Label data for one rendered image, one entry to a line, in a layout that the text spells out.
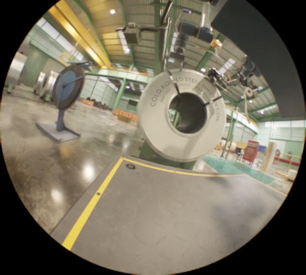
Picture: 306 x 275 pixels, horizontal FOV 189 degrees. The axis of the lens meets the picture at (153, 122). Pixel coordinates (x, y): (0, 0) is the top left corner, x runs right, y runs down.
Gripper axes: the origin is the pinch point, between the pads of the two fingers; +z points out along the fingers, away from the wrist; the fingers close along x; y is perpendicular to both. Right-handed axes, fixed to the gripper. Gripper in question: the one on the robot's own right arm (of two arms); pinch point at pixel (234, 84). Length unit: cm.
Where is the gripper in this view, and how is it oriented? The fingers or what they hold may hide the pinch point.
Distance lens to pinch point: 135.7
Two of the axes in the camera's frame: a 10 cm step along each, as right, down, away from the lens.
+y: 7.3, 6.8, -1.0
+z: -4.2, 5.6, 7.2
